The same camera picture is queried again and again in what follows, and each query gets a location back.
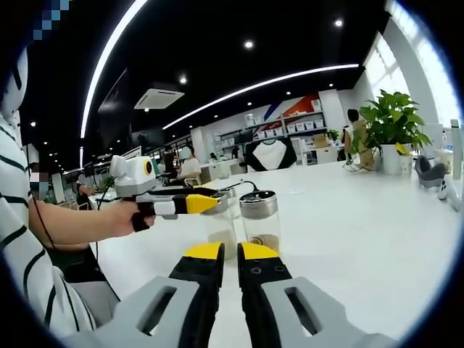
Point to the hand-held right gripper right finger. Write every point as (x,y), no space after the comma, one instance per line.
(290,319)

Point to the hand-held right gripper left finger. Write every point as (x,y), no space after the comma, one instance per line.
(145,319)

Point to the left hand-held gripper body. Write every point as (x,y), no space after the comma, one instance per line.
(134,177)

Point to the large seasoning bottle white powder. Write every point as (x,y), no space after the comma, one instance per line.
(221,232)

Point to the small glass seasoning bottle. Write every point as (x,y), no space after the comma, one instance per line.
(233,203)

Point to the large seasoning bottle brown powder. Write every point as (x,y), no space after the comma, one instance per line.
(259,224)

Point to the person's left hand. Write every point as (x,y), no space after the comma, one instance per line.
(123,221)

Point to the person's grey trousers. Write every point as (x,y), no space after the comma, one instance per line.
(98,301)

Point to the dark hanging display panel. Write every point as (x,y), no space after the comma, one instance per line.
(114,108)

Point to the ceiling air conditioner unit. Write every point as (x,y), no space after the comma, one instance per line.
(159,96)

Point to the black and white raglan shirt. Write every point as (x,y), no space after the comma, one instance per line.
(270,156)

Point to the white led ceiling strip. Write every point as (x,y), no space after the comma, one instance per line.
(96,72)
(272,82)

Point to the person in striped shirt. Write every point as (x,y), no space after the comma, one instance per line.
(21,253)

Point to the brown cardboard box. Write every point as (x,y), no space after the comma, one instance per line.
(359,127)
(320,140)

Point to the white chest-worn device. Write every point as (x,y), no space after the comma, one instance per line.
(14,90)

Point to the small green desk plant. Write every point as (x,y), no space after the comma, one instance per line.
(333,135)

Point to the white cup with yellow tag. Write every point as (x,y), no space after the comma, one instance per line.
(405,166)

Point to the white handheld controller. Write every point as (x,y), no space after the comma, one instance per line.
(445,190)

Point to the green potted plant white pot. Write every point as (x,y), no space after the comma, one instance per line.
(391,119)

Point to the narrow window white blinds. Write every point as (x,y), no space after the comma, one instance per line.
(388,72)

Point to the wide window white blinds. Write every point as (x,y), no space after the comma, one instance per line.
(435,72)

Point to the black wall monitor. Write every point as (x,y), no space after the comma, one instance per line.
(148,137)

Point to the wall shelf with white bins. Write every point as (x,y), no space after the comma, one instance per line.
(304,127)

